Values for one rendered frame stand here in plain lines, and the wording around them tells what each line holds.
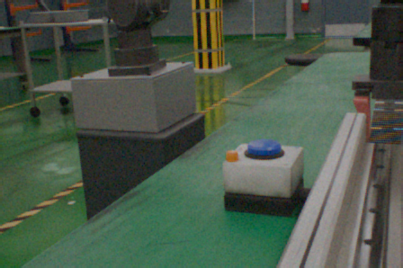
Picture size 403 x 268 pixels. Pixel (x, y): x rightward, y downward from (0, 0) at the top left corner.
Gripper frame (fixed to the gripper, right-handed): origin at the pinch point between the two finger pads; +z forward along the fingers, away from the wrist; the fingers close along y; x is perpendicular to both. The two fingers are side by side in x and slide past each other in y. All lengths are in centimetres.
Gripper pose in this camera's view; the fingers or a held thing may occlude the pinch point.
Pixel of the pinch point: (387, 137)
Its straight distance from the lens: 82.0
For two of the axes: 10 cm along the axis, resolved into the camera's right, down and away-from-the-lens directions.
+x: 3.6, -2.7, 8.9
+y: 9.3, 0.5, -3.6
